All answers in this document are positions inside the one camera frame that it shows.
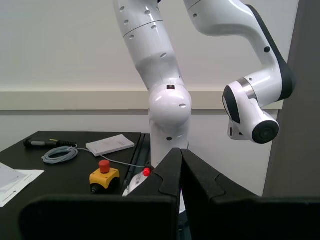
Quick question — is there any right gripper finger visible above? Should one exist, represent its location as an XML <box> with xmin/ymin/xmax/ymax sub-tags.
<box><xmin>180</xmin><ymin>148</ymin><xmax>320</xmax><ymax>240</ymax></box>
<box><xmin>19</xmin><ymin>147</ymin><xmax>183</xmax><ymax>240</ymax></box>

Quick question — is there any black ribbed mounting plate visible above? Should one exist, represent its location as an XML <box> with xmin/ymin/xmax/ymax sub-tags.
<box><xmin>124</xmin><ymin>133</ymin><xmax>152</xmax><ymax>192</ymax></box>

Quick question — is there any yellow red emergency stop button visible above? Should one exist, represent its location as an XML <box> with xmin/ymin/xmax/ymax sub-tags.
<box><xmin>89</xmin><ymin>160</ymin><xmax>121</xmax><ymax>195</ymax></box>

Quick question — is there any flat white box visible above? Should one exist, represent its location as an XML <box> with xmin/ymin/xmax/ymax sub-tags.
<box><xmin>85</xmin><ymin>134</ymin><xmax>136</xmax><ymax>158</ymax></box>

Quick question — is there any grey partition panel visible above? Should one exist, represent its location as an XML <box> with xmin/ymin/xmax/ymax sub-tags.
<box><xmin>261</xmin><ymin>0</ymin><xmax>320</xmax><ymax>198</ymax></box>

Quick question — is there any black grey handheld tool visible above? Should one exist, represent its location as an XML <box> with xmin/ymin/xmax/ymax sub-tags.
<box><xmin>23</xmin><ymin>137</ymin><xmax>78</xmax><ymax>150</ymax></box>

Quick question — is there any white paper sheet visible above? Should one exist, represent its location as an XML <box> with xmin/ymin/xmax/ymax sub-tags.
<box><xmin>0</xmin><ymin>162</ymin><xmax>46</xmax><ymax>208</ymax></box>

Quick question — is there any grey coiled cable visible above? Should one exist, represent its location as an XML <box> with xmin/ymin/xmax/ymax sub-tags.
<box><xmin>41</xmin><ymin>146</ymin><xmax>151</xmax><ymax>169</ymax></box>

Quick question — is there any beige wall cable duct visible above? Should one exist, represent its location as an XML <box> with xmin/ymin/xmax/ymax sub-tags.
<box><xmin>0</xmin><ymin>90</ymin><xmax>286</xmax><ymax>112</ymax></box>

